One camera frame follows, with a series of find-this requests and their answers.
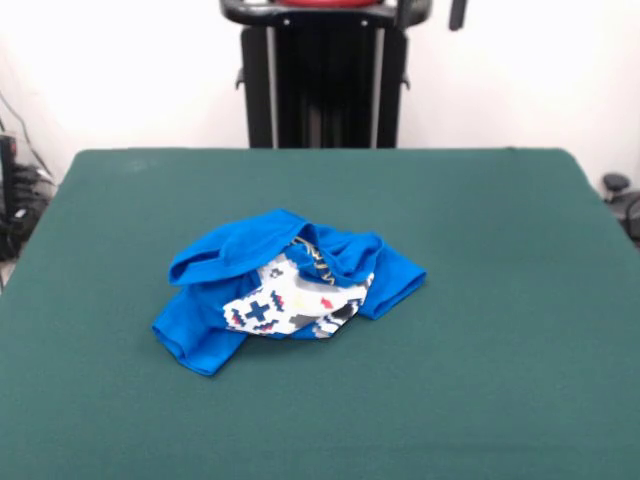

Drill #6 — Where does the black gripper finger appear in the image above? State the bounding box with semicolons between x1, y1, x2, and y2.
448;0;469;31
399;0;427;29

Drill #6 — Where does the blue game-controller print t-shirt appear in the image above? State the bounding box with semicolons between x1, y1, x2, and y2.
151;208;428;379

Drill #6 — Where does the dark green table cloth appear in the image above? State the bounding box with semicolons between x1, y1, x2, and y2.
0;147;640;480

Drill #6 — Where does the black electronics box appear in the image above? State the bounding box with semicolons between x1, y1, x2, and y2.
0;132;20;261

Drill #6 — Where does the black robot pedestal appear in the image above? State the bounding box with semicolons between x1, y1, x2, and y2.
218;0;432;149

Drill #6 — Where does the grey wall cable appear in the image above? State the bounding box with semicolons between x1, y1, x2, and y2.
0;91;52;176

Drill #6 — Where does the black cable bundle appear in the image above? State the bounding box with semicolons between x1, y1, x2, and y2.
10;163;57;236

